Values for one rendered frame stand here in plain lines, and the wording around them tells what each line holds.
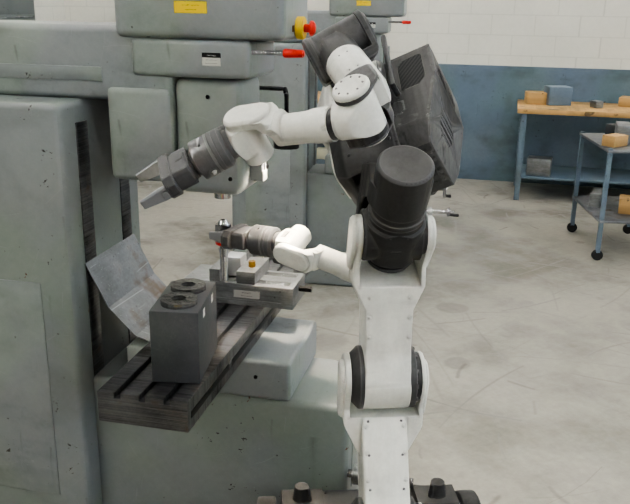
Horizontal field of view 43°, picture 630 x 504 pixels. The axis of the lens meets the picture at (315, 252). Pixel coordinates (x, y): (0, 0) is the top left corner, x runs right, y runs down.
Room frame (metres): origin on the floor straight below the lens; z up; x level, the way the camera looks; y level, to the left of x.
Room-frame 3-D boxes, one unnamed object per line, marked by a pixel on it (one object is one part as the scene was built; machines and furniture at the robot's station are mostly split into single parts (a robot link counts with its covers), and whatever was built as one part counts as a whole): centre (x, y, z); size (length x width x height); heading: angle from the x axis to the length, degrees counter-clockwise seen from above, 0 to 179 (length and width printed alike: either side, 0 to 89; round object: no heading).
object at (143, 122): (2.32, 0.46, 1.47); 0.24 x 0.19 x 0.26; 167
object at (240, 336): (2.30, 0.26, 0.90); 1.24 x 0.23 x 0.08; 167
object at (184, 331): (1.88, 0.33, 1.04); 0.22 x 0.12 x 0.20; 176
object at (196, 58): (2.28, 0.31, 1.68); 0.34 x 0.24 x 0.10; 77
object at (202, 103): (2.27, 0.28, 1.47); 0.21 x 0.19 x 0.32; 167
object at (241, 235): (2.23, 0.19, 1.17); 0.13 x 0.12 x 0.10; 153
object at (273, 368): (2.27, 0.27, 0.80); 0.50 x 0.35 x 0.12; 77
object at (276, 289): (2.37, 0.22, 0.99); 0.35 x 0.15 x 0.11; 77
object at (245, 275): (2.36, 0.19, 1.03); 0.15 x 0.06 x 0.04; 167
